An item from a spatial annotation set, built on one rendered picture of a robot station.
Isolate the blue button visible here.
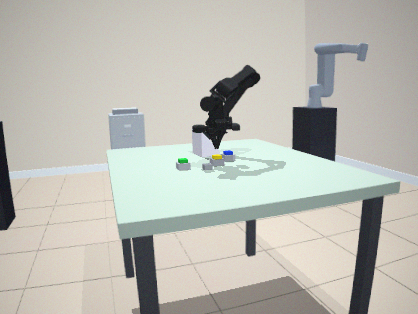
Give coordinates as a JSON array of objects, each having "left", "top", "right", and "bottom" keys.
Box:
[{"left": 221, "top": 151, "right": 235, "bottom": 161}]

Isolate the yellow button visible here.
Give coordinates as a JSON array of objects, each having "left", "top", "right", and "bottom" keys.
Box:
[{"left": 210, "top": 154, "right": 225, "bottom": 166}]

